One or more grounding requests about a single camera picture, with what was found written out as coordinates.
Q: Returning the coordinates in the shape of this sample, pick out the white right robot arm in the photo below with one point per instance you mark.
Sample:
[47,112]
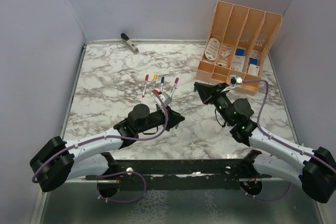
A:
[312,170]

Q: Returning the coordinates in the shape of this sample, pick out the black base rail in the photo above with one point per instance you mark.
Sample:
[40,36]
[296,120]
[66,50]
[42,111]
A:
[177,174]

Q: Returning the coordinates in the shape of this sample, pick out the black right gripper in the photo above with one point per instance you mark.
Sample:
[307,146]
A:
[207,92]

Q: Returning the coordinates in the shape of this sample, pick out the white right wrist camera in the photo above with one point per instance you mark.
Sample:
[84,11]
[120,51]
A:
[235,81]

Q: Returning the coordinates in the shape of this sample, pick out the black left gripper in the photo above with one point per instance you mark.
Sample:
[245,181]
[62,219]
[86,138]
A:
[174,118]

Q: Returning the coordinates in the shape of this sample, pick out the red-tipped white pen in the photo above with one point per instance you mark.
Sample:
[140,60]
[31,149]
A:
[145,87]

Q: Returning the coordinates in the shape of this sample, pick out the white paper box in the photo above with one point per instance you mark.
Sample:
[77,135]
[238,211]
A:
[238,63]

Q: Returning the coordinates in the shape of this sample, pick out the grey black stapler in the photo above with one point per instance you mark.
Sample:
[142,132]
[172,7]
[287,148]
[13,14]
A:
[129,43]

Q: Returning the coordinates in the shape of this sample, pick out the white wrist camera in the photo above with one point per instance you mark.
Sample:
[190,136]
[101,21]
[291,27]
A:
[162,100]
[235,81]

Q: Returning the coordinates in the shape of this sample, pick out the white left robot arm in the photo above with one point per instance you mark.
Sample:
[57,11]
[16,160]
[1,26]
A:
[59,160]

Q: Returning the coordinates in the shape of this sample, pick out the orange-tipped white pen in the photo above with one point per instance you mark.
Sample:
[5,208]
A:
[152,87]

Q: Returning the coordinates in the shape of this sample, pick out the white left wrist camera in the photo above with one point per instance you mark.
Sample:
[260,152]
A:
[162,100]

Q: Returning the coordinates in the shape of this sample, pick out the blue white box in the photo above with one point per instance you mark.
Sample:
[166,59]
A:
[240,52]

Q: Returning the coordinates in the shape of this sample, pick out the magenta-tipped white pen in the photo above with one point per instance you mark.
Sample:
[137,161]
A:
[173,90]

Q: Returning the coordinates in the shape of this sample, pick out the green-tipped white pen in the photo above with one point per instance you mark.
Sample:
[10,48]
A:
[182,113]

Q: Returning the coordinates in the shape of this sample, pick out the orange desk organizer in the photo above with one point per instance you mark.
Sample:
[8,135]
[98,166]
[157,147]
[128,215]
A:
[237,26]

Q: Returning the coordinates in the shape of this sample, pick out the white oval perforated plate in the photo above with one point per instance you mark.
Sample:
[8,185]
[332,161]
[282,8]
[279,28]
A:
[212,49]

